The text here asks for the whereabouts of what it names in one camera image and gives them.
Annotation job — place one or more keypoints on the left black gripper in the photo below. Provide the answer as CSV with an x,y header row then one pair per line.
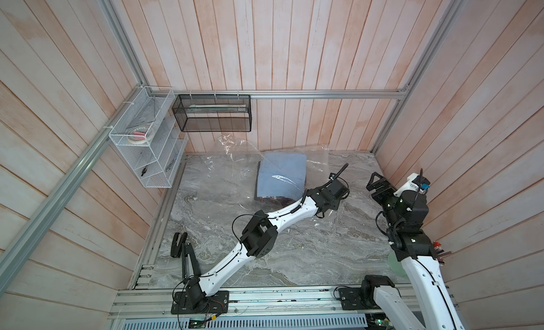
x,y
336,202

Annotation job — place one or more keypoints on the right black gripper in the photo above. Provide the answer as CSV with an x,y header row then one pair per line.
x,y
384,185

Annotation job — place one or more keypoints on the light blue shirt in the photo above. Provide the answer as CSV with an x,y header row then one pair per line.
x,y
281,174

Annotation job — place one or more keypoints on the clear plastic vacuum bag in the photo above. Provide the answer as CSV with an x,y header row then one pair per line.
x,y
223,190

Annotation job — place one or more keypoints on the red black plaid shirt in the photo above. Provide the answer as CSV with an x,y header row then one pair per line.
x,y
283,201

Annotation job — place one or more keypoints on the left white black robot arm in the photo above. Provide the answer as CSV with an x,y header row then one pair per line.
x,y
256,240

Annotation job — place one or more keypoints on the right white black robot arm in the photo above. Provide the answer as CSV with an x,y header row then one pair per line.
x,y
416,253

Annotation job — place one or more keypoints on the green cup with pens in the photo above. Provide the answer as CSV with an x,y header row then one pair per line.
x,y
397,268

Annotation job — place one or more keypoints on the black tool stand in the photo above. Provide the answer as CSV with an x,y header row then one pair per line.
x,y
182,249

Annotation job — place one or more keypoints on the tape roll in shelf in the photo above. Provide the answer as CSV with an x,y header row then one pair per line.
x,y
139,135

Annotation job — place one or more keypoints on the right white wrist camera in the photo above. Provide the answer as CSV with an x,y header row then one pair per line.
x,y
415,182

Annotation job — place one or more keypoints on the aluminium frame rail back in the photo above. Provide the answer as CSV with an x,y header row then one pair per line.
x,y
388,94

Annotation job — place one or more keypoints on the aluminium frame rail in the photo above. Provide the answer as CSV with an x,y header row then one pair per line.
x,y
439,31
73,215
388,94

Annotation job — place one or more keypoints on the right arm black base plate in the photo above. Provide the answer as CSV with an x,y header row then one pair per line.
x,y
356,298

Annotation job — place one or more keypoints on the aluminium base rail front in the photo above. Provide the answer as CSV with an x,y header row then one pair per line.
x,y
243,301

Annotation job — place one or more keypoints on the black wire mesh basket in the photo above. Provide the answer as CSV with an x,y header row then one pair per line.
x,y
213,112

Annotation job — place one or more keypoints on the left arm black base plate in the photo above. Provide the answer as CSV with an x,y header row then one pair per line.
x,y
185,304

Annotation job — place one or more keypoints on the white wire mesh shelf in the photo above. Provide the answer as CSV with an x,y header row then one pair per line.
x,y
156,163

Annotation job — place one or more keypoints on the aluminium frame rail right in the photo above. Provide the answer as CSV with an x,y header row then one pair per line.
x,y
439,31

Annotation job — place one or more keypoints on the aluminium frame rail left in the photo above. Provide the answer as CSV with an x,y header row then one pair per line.
x,y
73,215

